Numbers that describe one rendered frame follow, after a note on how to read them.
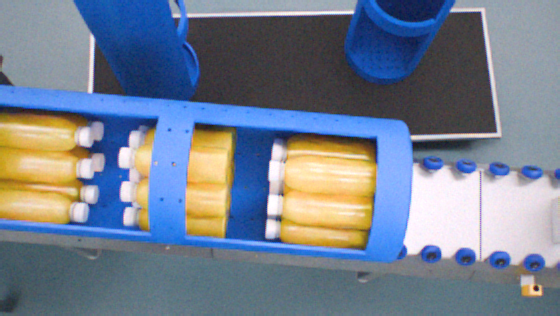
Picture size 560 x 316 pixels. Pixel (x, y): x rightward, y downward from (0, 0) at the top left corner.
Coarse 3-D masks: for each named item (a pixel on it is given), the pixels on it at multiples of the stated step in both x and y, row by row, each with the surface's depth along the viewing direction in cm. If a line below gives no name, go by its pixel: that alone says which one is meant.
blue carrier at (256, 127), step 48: (0, 96) 118; (48, 96) 119; (96, 96) 122; (96, 144) 139; (240, 144) 138; (384, 144) 116; (240, 192) 140; (384, 192) 113; (144, 240) 122; (192, 240) 120; (240, 240) 120; (384, 240) 116
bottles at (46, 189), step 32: (96, 128) 132; (224, 128) 132; (0, 160) 126; (32, 160) 126; (64, 160) 126; (96, 160) 134; (0, 192) 125; (32, 192) 126; (64, 192) 131; (96, 192) 134; (128, 224) 126; (192, 224) 124; (224, 224) 125; (288, 224) 125
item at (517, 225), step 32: (416, 192) 144; (448, 192) 144; (480, 192) 145; (512, 192) 145; (544, 192) 145; (416, 224) 142; (448, 224) 143; (480, 224) 143; (512, 224) 143; (544, 224) 143; (192, 256) 147; (224, 256) 146; (256, 256) 145; (288, 256) 144; (448, 256) 141; (480, 256) 141; (512, 256) 141; (544, 256) 141
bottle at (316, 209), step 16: (288, 192) 123; (304, 192) 122; (288, 208) 121; (304, 208) 120; (320, 208) 120; (336, 208) 120; (352, 208) 120; (368, 208) 120; (304, 224) 122; (320, 224) 122; (336, 224) 121; (352, 224) 121; (368, 224) 121
